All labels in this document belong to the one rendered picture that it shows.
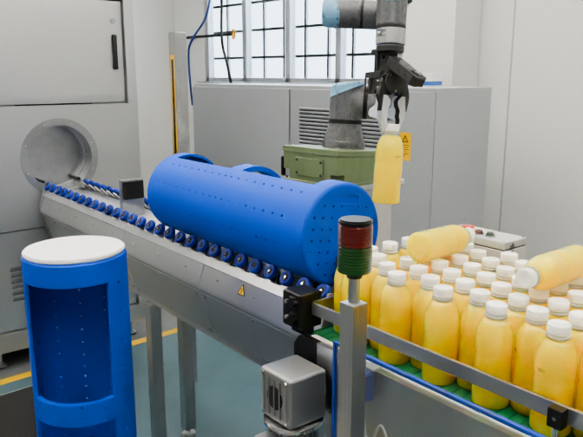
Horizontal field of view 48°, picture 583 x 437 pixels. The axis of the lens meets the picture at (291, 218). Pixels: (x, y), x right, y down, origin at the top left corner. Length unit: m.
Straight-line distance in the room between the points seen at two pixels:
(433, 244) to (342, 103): 0.91
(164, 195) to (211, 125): 2.51
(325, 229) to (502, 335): 0.63
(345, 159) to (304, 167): 0.16
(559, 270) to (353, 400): 0.47
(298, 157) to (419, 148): 1.29
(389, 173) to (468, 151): 2.03
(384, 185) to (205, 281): 0.76
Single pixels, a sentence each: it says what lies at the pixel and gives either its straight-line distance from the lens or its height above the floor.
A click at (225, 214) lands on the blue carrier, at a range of 1.95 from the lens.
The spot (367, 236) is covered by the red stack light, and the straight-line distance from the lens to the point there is 1.18.
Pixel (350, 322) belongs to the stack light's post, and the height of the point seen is 1.07.
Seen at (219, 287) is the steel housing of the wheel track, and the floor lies 0.86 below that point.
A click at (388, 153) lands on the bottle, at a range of 1.65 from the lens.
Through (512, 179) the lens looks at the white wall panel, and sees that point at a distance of 4.62.
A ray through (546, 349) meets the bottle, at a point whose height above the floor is 1.06.
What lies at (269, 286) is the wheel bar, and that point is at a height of 0.92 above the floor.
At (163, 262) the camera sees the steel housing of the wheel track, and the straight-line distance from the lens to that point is 2.38.
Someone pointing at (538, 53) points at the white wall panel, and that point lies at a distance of 4.52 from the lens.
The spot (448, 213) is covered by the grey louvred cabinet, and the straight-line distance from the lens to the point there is 3.58.
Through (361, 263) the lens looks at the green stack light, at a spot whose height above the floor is 1.18.
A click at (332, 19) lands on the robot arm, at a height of 1.66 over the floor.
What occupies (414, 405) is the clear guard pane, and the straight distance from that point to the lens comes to 1.33.
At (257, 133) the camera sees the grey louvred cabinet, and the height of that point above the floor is 1.13.
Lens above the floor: 1.52
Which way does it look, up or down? 12 degrees down
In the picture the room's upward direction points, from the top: straight up
